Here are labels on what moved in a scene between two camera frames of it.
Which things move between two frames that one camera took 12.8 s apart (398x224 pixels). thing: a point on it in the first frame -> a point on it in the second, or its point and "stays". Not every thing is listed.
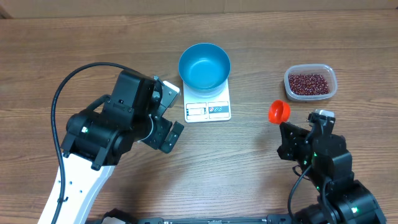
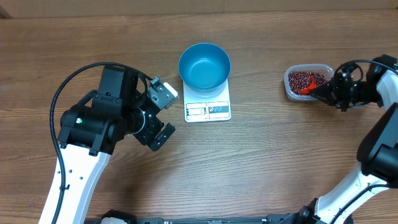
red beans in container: [308, 84] stays
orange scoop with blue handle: [279, 112] -> [306, 91]
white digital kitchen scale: [207, 109] stays
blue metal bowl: [204, 67] stays
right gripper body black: [292, 149] -> [347, 90]
